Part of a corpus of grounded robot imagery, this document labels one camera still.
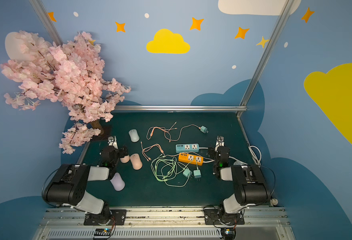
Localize pink wireless mouse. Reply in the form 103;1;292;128
120;155;130;164
130;154;143;170

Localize pale green wireless mouse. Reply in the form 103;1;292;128
129;129;140;143

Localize lilac wireless mouse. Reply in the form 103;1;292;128
110;173;126;192

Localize teal charger with green cable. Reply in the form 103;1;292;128
183;168;192;179

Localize green charging cable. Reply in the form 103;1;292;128
150;154;195;188

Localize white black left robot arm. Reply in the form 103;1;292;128
42;146;129;215

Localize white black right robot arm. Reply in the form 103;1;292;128
208;146;272;215

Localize silver tin can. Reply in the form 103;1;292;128
234;161;247;166

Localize orange power strip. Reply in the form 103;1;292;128
178;153;204;166

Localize teal power strip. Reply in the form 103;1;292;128
175;144;200;153

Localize pink cherry blossom tree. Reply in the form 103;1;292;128
1;31;131;155

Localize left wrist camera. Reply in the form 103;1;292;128
108;136;119;149

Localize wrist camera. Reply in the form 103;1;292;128
215;136;225;152
108;136;119;149

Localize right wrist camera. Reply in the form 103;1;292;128
215;136;225;152

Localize aluminium frame rail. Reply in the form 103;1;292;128
115;105;247;112

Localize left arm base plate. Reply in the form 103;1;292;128
84;209;127;226

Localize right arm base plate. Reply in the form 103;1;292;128
203;208;245;226

